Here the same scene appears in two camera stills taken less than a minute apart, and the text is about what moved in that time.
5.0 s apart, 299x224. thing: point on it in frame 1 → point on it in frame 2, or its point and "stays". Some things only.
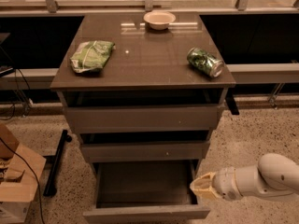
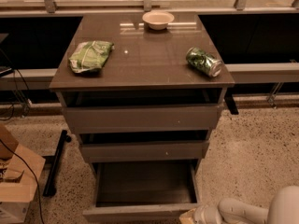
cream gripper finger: x=203 y=187 → x=188 y=217
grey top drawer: x=139 y=111 stays
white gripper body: x=226 y=182 → x=204 y=215
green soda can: x=206 y=62 stays
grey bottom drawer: x=142 y=190 stays
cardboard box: x=20 y=173 stays
